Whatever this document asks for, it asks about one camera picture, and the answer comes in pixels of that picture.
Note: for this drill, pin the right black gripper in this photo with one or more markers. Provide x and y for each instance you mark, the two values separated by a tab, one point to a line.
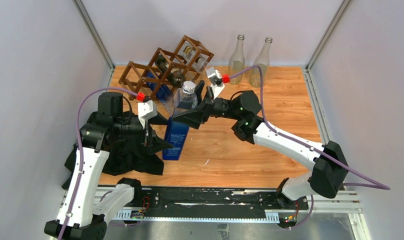
199	114

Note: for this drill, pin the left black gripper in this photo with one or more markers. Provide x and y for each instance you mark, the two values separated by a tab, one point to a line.
154	143

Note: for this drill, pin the blue glass bottle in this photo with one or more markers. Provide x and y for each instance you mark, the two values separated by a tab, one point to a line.
164	94
176	133

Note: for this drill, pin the dark green wine bottle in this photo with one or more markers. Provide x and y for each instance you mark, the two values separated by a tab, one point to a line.
175	76

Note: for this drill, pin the clear bottle dark label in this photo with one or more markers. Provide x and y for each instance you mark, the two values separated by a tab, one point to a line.
237	61
263	61

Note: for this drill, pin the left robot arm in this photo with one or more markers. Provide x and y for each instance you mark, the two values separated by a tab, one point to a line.
80	217

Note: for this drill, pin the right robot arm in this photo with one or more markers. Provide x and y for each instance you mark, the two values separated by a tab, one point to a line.
326	163

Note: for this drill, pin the clear bottle black cap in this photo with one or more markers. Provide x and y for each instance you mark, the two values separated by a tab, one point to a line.
189	53

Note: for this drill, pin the brown wooden wine rack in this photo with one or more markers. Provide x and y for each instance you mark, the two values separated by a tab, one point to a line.
133	77

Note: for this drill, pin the black cloth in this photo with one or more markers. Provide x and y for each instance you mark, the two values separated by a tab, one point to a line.
129	155

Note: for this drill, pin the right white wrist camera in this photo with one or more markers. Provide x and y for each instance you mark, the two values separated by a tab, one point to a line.
217	80

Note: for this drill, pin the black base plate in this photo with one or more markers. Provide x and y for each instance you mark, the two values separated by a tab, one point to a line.
198	203

